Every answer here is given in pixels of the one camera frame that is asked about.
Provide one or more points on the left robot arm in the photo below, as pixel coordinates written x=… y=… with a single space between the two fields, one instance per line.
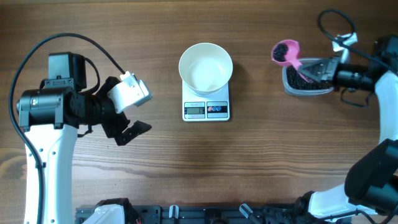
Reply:
x=50 y=117

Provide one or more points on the white digital kitchen scale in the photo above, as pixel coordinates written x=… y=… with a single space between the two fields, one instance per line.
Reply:
x=205 y=108

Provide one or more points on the pink plastic measuring scoop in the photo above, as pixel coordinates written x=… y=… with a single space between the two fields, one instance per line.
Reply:
x=285 y=53

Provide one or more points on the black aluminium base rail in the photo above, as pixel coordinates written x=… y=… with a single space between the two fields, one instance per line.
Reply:
x=155 y=214

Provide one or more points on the white bowl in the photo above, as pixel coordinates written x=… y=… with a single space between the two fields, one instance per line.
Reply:
x=205 y=68

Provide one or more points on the clear plastic food container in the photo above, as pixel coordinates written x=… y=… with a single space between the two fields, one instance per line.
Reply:
x=295 y=85

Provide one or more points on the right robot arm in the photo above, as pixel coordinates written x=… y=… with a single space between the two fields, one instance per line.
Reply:
x=370 y=187

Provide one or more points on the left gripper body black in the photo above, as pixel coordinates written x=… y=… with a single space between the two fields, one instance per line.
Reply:
x=104 y=111

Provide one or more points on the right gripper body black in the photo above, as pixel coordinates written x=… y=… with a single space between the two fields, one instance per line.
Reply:
x=340 y=75

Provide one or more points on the black beans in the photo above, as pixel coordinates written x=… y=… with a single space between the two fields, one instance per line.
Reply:
x=286 y=54

